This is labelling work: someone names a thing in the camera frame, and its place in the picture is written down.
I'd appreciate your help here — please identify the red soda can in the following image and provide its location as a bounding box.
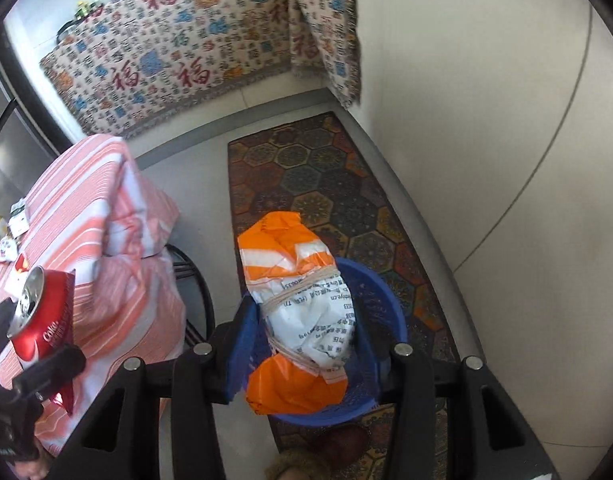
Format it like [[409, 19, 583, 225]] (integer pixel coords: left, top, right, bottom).
[[7, 265, 78, 411]]

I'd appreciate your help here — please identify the patterned floor rug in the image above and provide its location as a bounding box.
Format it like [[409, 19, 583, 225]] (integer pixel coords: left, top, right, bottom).
[[226, 111, 462, 480]]

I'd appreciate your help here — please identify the small printed blanket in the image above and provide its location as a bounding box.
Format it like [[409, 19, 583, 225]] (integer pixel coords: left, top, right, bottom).
[[281, 0, 363, 110]]

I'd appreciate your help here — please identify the black metal table frame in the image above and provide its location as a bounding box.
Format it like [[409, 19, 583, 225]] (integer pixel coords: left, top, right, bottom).
[[164, 244, 217, 348]]

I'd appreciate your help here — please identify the brown fuzzy slipper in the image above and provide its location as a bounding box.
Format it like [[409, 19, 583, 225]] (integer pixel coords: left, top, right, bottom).
[[264, 422, 372, 480]]

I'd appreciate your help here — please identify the pink striped tablecloth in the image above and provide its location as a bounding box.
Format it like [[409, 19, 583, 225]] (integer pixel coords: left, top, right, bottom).
[[0, 135, 187, 456]]

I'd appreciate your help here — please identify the white green small carton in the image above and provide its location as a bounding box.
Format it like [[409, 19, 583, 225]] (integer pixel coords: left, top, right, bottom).
[[9, 199, 33, 236]]

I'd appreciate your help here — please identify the large printed blanket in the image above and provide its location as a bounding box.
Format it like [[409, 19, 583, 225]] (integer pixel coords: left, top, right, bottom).
[[39, 0, 294, 138]]

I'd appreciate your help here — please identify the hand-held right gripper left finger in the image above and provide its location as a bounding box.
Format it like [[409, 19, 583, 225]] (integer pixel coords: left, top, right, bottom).
[[46, 294, 263, 480]]

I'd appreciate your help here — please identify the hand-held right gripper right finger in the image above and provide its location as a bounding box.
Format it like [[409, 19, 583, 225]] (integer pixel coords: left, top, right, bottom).
[[374, 340, 560, 480]]

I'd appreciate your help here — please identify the black kettle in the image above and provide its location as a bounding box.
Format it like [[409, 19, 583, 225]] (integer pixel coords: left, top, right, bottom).
[[55, 19, 82, 45]]

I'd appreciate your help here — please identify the grey refrigerator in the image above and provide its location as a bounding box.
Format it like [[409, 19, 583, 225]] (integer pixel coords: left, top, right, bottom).
[[0, 35, 82, 201]]

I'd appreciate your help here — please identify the orange white plastic bag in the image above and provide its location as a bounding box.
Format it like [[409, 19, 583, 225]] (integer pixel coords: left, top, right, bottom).
[[236, 211, 357, 416]]

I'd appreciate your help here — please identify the white base cabinet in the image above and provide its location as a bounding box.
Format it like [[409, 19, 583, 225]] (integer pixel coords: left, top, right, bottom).
[[354, 0, 613, 461]]

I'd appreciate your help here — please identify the blue plastic basket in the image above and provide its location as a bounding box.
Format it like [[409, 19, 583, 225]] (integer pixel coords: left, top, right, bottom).
[[241, 257, 410, 428]]

